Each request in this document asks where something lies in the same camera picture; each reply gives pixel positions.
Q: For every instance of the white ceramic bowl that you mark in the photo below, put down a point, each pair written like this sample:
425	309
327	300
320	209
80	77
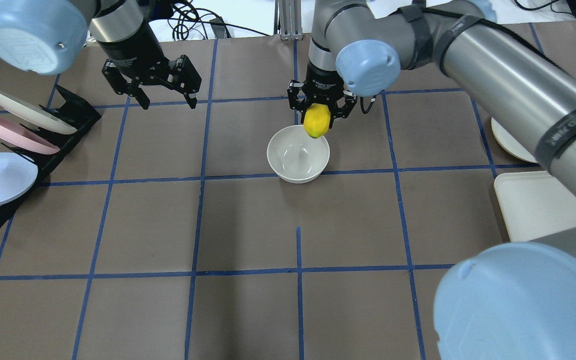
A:
295	157

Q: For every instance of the cream plate in rack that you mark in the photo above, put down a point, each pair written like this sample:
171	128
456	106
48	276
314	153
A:
35	115

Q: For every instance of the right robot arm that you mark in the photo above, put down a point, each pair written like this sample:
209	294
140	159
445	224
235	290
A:
514	301

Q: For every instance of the aluminium frame post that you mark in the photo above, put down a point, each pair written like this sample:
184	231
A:
288	20

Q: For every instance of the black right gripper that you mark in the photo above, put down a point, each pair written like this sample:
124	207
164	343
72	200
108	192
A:
322	80

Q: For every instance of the white rectangular tray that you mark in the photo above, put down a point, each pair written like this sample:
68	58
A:
534	204

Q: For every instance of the pink plate in rack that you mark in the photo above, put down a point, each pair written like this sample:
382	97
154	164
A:
19	136

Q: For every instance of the white flat plate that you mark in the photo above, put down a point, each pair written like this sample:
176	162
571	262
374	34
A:
508	143

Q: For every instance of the yellow lemon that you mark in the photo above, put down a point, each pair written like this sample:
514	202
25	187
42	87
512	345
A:
316	121

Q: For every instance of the black plate rack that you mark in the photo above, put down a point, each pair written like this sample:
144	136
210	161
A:
32	154

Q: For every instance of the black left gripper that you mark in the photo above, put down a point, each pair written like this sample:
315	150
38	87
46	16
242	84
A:
131	52

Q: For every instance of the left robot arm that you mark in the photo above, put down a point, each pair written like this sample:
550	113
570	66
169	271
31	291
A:
46	36

